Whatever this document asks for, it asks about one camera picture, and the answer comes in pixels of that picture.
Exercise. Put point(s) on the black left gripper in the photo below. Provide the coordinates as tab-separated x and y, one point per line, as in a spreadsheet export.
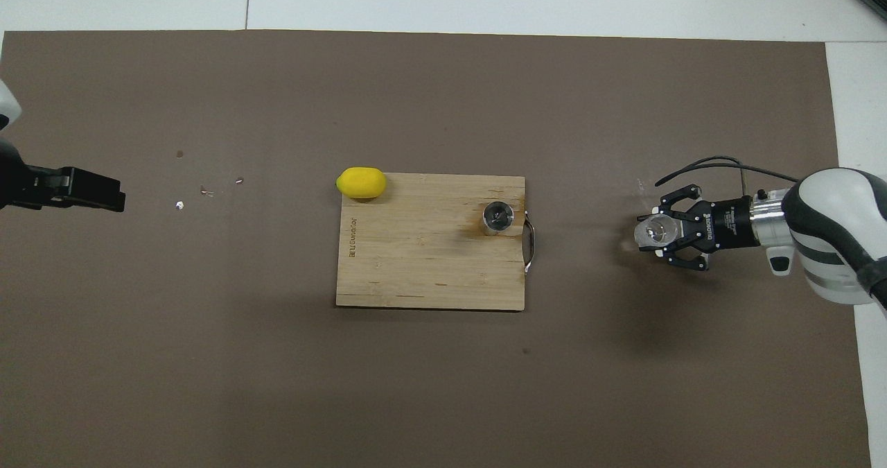
21	187

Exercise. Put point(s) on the steel double jigger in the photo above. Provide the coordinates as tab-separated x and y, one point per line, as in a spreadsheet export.
497	215

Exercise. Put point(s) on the brown table mat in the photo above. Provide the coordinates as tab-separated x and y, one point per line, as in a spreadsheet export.
443	385

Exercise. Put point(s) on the clear glass cup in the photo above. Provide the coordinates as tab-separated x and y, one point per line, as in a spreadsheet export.
655	231

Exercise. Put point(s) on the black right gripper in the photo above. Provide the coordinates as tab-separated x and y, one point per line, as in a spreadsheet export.
724	224

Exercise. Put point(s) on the yellow lemon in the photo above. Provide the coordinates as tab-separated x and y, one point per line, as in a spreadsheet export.
360	182

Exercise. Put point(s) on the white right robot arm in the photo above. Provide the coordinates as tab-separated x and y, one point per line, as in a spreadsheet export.
831	232

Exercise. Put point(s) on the wooden cutting board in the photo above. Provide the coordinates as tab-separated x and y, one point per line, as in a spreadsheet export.
416	260

